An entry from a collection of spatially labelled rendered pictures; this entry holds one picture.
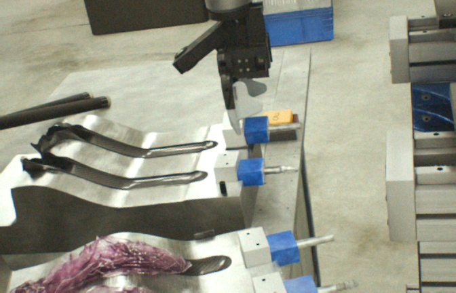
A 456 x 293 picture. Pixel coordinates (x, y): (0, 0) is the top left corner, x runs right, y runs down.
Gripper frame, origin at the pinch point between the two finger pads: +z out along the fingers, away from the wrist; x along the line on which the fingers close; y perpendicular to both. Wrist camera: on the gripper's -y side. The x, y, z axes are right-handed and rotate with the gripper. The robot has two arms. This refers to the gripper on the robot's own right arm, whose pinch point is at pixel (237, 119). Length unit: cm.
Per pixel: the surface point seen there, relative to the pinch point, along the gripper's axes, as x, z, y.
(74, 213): -17.6, 5.8, -25.5
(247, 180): -12.9, 4.6, 2.6
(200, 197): -17.5, 4.5, -4.2
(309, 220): 64, 65, 3
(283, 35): 302, 86, -23
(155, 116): 34.6, 13.4, -26.2
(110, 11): 373, 76, -157
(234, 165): -13.0, 1.8, 1.0
